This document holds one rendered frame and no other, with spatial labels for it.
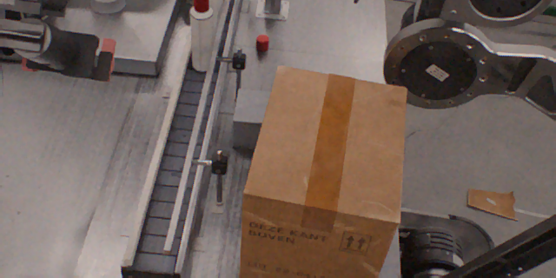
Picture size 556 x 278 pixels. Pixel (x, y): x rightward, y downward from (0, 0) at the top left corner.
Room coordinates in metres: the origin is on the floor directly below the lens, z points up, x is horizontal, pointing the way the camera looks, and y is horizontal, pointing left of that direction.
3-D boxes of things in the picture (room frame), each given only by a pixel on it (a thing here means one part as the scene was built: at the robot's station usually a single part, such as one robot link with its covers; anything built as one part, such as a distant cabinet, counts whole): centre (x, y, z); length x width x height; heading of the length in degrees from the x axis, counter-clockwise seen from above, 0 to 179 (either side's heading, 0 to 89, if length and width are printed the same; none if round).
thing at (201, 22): (1.08, 0.19, 0.98); 0.05 x 0.05 x 0.20
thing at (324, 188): (0.69, -0.09, 0.99); 0.30 x 0.24 x 0.27; 174
